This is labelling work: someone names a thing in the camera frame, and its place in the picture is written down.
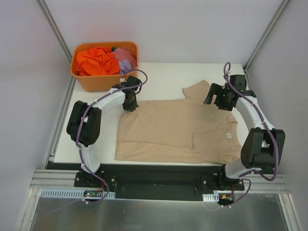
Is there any aluminium corner post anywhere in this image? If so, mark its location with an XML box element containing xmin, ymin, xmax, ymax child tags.
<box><xmin>243</xmin><ymin>0</ymin><xmax>291</xmax><ymax>73</ymax></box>
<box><xmin>36</xmin><ymin>0</ymin><xmax>78</xmax><ymax>70</ymax></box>

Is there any aluminium front frame rail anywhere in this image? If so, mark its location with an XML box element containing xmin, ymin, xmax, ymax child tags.
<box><xmin>30</xmin><ymin>169</ymin><xmax>291</xmax><ymax>194</ymax></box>

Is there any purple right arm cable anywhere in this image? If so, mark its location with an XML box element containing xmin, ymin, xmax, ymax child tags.
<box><xmin>204</xmin><ymin>62</ymin><xmax>280</xmax><ymax>212</ymax></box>

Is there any left grey cable duct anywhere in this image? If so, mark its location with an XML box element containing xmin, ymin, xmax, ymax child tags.
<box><xmin>40</xmin><ymin>189</ymin><xmax>116</xmax><ymax>200</ymax></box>

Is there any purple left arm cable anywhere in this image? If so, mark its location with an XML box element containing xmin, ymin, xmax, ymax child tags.
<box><xmin>38</xmin><ymin>69</ymin><xmax>149</xmax><ymax>214</ymax></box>

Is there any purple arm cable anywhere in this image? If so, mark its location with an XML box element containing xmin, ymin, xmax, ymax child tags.
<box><xmin>204</xmin><ymin>62</ymin><xmax>280</xmax><ymax>212</ymax></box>
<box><xmin>38</xmin><ymin>69</ymin><xmax>149</xmax><ymax>214</ymax></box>

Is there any left aluminium corner post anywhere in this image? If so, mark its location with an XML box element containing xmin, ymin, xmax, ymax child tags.
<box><xmin>36</xmin><ymin>0</ymin><xmax>78</xmax><ymax>70</ymax></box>

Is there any orange plastic laundry basket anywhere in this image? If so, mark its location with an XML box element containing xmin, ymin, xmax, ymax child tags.
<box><xmin>71</xmin><ymin>41</ymin><xmax>139</xmax><ymax>91</ymax></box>

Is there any right aluminium corner post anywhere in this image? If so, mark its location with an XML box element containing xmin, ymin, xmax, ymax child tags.
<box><xmin>243</xmin><ymin>0</ymin><xmax>291</xmax><ymax>73</ymax></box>

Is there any orange t shirt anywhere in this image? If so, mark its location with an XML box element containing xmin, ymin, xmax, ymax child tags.
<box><xmin>75</xmin><ymin>47</ymin><xmax>120</xmax><ymax>76</ymax></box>

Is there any right grey cable duct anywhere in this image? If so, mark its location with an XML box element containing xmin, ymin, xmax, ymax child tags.
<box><xmin>202</xmin><ymin>192</ymin><xmax>219</xmax><ymax>203</ymax></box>

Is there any beige t shirt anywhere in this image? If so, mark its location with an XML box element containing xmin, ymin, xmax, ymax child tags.
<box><xmin>115</xmin><ymin>80</ymin><xmax>241</xmax><ymax>164</ymax></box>

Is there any grey cable duct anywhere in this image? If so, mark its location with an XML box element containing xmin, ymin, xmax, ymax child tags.
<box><xmin>40</xmin><ymin>189</ymin><xmax>116</xmax><ymax>200</ymax></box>
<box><xmin>202</xmin><ymin>192</ymin><xmax>219</xmax><ymax>203</ymax></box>

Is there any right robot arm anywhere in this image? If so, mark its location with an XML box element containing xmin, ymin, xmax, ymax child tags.
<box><xmin>204</xmin><ymin>75</ymin><xmax>285</xmax><ymax>191</ymax></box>

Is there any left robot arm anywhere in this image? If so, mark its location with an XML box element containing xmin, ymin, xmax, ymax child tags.
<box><xmin>66</xmin><ymin>76</ymin><xmax>143</xmax><ymax>187</ymax></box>

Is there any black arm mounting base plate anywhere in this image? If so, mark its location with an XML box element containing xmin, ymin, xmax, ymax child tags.
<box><xmin>47</xmin><ymin>162</ymin><xmax>245</xmax><ymax>201</ymax></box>

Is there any pink t shirt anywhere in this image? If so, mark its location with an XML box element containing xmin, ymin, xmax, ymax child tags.
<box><xmin>113</xmin><ymin>48</ymin><xmax>137</xmax><ymax>69</ymax></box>

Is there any lavender t shirt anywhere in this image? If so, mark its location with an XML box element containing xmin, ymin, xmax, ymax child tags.
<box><xmin>119</xmin><ymin>59</ymin><xmax>133</xmax><ymax>74</ymax></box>

